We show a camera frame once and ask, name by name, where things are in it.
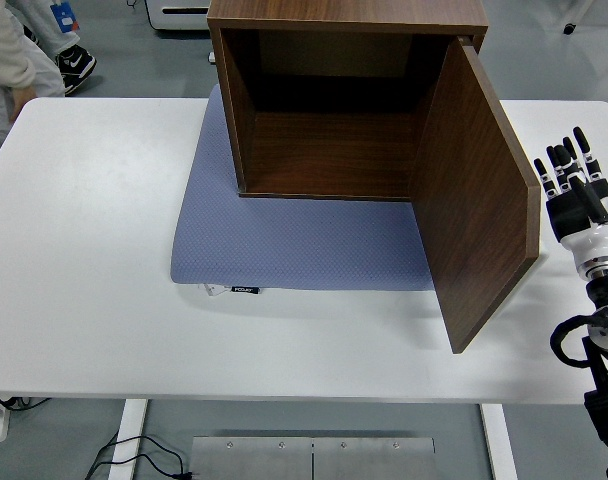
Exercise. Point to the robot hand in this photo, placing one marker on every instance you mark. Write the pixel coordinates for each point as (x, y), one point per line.
(591, 240)

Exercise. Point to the brown wooden cabinet door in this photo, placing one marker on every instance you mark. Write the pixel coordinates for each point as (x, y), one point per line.
(474, 200)

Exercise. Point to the brown wooden cabinet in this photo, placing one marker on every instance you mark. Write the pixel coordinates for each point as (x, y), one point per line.
(334, 10)

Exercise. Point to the black chair caster leg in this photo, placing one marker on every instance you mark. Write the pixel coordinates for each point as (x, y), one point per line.
(570, 29)

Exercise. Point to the white table leg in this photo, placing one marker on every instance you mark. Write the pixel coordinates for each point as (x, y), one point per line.
(129, 440)
(499, 440)

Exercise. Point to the blue-grey textured mat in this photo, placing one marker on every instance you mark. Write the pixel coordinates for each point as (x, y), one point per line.
(284, 240)

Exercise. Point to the grey metal plate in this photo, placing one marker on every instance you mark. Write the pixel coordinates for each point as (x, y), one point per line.
(374, 460)
(249, 460)

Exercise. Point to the black mat label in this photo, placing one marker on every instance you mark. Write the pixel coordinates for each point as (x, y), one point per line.
(245, 289)

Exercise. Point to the white mat tag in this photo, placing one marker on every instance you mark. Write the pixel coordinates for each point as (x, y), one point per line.
(211, 289)

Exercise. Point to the white floor appliance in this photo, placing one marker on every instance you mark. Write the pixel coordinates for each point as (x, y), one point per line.
(176, 20)

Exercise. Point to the person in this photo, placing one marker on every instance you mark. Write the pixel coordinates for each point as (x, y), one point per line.
(4, 50)

